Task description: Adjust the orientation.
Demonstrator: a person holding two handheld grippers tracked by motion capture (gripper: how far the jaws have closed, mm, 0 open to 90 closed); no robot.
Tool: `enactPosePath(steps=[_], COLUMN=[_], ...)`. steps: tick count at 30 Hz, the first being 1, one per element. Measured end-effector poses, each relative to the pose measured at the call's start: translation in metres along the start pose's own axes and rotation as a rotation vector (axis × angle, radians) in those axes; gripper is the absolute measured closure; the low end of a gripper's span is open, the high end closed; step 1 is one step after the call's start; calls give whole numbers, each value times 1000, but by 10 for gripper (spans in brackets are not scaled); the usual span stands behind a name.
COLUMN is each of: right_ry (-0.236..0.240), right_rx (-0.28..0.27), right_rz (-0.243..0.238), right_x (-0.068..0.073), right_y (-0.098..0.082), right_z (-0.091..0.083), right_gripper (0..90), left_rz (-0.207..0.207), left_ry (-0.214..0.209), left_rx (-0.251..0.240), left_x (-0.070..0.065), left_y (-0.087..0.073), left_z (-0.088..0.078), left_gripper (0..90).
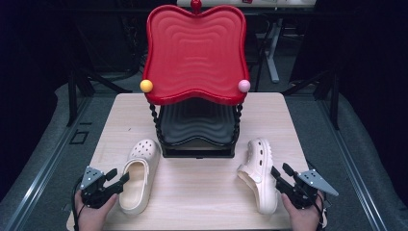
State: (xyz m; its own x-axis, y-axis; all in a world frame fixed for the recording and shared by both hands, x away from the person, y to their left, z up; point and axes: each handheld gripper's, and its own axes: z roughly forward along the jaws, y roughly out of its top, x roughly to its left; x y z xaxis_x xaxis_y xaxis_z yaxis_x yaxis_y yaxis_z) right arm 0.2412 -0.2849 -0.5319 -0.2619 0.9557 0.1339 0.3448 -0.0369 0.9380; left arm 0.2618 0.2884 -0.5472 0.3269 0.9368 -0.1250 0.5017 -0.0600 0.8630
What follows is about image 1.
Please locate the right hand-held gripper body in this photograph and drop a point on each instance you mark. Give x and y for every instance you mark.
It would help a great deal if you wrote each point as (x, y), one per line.
(301, 192)

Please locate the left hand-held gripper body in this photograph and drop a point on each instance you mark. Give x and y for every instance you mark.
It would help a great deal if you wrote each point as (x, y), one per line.
(94, 194)

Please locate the cream clog shoe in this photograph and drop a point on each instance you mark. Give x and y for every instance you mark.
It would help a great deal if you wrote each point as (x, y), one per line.
(267, 192)
(134, 194)

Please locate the red and black shoe rack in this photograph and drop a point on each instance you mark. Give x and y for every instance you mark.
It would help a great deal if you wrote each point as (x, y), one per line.
(195, 54)

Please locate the person's left hand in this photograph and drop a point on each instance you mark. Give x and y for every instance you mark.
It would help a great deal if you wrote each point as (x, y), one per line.
(91, 218)

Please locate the person's right hand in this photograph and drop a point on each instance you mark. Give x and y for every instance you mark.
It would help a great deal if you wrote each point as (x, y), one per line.
(304, 219)

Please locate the black metal stand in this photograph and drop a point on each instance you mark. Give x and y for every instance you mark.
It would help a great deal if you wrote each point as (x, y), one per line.
(335, 102)
(72, 96)

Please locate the grey metal floor rail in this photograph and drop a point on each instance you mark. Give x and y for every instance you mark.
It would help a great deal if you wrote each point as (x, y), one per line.
(352, 166)
(48, 166)

